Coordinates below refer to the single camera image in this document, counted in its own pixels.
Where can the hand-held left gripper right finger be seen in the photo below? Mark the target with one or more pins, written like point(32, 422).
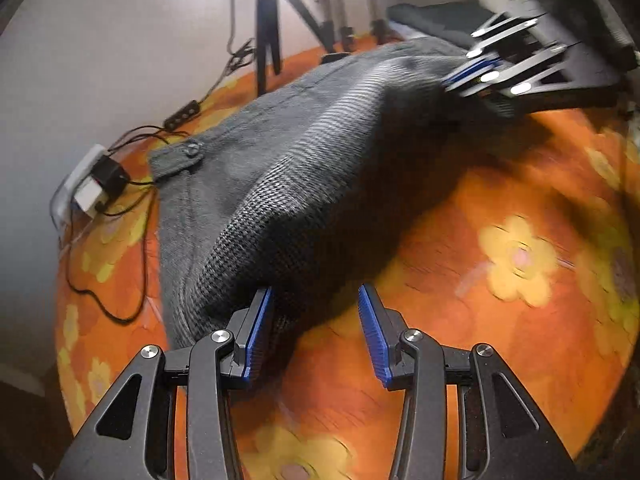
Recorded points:
point(372, 332)

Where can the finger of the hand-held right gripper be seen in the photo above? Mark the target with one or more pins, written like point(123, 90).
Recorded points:
point(492, 45)
point(545, 77)

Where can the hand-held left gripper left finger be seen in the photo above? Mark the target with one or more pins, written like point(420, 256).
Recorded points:
point(256, 332)

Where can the grey knit pants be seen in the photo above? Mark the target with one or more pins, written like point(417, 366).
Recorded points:
point(310, 160)

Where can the dark folded cloth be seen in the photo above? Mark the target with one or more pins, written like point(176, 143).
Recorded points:
point(435, 17)

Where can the orange floral blanket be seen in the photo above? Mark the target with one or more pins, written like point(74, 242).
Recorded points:
point(500, 320)

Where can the grey tripod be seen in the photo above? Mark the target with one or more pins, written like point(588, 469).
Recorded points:
point(345, 5)

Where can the black power adapter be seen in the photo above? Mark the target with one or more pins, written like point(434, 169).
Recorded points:
point(109, 177)

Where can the white power adapter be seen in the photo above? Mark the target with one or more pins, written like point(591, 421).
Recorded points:
point(87, 194)

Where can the black tripod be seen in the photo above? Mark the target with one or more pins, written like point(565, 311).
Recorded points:
point(267, 25)

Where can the white power strip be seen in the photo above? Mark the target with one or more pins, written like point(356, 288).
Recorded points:
point(80, 175)

